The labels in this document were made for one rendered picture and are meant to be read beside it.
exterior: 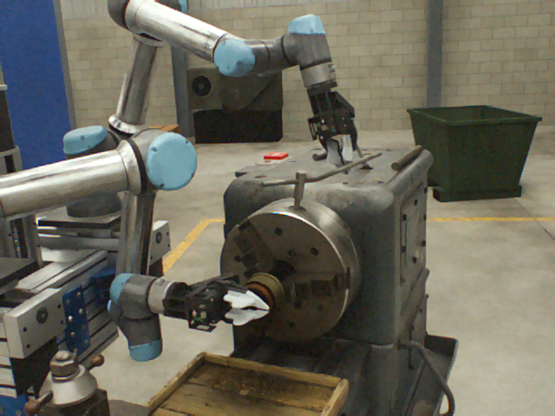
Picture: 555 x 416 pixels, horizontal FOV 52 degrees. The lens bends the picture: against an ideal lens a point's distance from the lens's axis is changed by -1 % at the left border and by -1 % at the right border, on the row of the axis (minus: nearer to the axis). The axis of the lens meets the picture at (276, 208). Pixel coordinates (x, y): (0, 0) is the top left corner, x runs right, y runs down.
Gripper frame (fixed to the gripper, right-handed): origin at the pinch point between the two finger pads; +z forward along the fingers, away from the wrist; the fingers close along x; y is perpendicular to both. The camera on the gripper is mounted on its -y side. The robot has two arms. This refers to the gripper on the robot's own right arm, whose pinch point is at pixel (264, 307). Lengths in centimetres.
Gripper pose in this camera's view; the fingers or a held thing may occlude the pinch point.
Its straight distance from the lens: 116.3
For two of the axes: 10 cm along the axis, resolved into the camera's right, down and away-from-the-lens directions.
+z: 9.0, 0.7, -4.2
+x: -0.5, -9.6, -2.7
